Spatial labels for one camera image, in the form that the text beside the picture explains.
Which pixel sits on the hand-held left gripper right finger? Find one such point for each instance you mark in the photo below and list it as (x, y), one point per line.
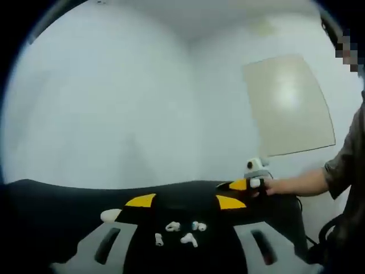
(282, 251)

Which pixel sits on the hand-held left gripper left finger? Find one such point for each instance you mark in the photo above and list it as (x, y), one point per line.
(94, 251)

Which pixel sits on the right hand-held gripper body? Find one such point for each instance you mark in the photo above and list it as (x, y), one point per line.
(258, 171)

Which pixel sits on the white oval charging case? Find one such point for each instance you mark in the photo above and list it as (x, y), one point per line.
(109, 216)

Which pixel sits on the white stem earphone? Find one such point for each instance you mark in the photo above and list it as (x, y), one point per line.
(186, 238)
(158, 238)

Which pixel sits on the white ear-clip earphone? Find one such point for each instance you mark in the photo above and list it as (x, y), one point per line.
(168, 228)

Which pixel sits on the person's right hand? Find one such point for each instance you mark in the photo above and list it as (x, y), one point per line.
(275, 188)

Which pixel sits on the black office chair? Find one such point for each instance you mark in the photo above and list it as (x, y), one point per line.
(321, 232)

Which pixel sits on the beige wall board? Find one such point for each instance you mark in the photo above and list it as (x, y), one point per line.
(285, 120)

